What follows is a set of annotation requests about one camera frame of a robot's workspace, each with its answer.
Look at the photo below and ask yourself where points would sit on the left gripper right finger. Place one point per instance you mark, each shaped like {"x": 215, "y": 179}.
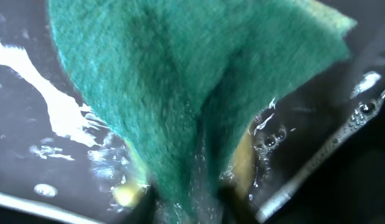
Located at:
{"x": 236, "y": 211}

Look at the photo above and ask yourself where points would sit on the black water basin tray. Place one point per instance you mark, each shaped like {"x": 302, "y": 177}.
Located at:
{"x": 348, "y": 187}

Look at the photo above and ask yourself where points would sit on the green and yellow sponge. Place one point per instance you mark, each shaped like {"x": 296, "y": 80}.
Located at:
{"x": 174, "y": 77}

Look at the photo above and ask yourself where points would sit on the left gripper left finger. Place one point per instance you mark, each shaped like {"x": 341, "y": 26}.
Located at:
{"x": 141, "y": 202}

